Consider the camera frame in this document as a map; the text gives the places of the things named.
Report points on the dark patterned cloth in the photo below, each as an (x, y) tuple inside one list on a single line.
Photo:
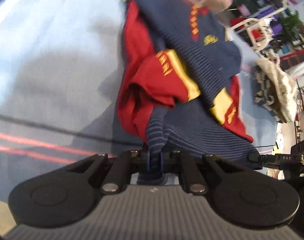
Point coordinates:
[(263, 97)]

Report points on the white storage rack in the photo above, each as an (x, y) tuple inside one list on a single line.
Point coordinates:
[(242, 23)]

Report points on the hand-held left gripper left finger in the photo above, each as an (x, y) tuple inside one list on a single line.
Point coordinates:
[(148, 162)]

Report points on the cream polka dot cloth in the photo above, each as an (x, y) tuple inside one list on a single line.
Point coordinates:
[(282, 87)]

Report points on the green potted plant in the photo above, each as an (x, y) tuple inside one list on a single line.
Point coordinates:
[(292, 22)]

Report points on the navy striped red yellow shirt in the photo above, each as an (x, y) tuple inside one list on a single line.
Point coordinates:
[(179, 30)]

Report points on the blue checked bed sheet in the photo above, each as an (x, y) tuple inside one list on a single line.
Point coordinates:
[(54, 55)]

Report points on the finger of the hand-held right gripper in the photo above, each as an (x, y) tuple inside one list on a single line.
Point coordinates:
[(254, 158)]

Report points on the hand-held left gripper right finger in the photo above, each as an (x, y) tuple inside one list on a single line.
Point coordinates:
[(162, 162)]

